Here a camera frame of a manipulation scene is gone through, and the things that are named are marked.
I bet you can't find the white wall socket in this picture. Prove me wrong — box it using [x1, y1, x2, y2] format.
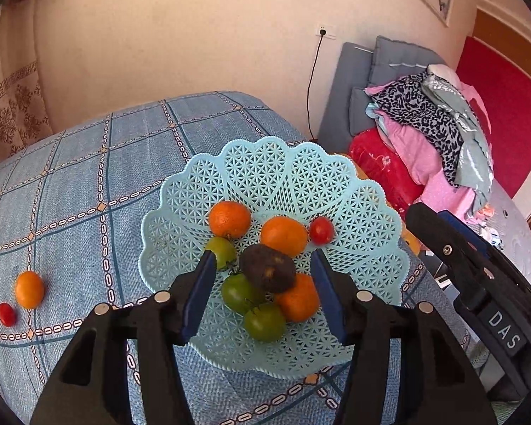
[315, 24, 337, 39]

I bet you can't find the light teal cloth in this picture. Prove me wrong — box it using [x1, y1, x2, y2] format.
[422, 73, 494, 216]

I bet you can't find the small orange mandarin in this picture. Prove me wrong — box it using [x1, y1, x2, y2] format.
[260, 216, 309, 258]

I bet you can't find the large green tomato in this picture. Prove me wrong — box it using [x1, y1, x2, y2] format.
[244, 302, 287, 342]

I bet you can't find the light blue plastic basket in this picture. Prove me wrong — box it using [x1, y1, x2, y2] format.
[139, 136, 410, 379]

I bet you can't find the beige patterned curtain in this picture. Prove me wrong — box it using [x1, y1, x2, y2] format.
[0, 0, 52, 161]

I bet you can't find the orange in basket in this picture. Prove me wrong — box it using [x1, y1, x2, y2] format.
[208, 200, 251, 240]

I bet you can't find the red headboard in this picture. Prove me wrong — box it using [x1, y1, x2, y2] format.
[457, 38, 531, 196]

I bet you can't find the pink cloth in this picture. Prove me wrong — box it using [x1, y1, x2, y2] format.
[364, 82, 491, 221]

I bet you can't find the small green tomato in basket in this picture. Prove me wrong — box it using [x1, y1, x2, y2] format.
[205, 237, 237, 272]

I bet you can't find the red cushion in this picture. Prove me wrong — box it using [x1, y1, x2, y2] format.
[349, 127, 423, 219]

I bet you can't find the orange on bed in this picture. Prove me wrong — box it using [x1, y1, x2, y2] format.
[14, 271, 45, 310]

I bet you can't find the blue patterned bedspread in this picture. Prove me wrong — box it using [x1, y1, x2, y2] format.
[0, 91, 475, 425]

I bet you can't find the orange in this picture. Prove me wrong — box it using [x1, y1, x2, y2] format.
[274, 273, 320, 323]
[14, 271, 45, 310]
[208, 200, 251, 240]

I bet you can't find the black power cable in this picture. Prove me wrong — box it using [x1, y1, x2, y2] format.
[306, 30, 328, 139]

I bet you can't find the leopard print cloth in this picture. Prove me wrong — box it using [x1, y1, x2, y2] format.
[371, 73, 463, 187]

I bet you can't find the dark brown avocado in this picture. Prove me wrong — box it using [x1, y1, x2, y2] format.
[240, 244, 296, 294]

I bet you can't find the red cherry tomato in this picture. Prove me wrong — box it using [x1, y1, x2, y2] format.
[0, 302, 17, 327]

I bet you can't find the grey pillow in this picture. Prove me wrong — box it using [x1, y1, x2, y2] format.
[368, 35, 445, 86]
[317, 42, 375, 154]

